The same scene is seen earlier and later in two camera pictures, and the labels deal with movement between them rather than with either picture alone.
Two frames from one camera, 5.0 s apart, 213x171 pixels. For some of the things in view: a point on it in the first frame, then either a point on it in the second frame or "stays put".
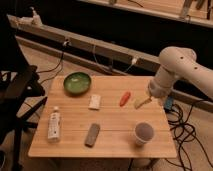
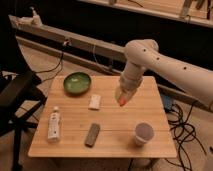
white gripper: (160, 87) to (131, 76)
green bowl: (77, 83) stays put
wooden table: (117, 118) stays put
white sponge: (94, 101) stays put
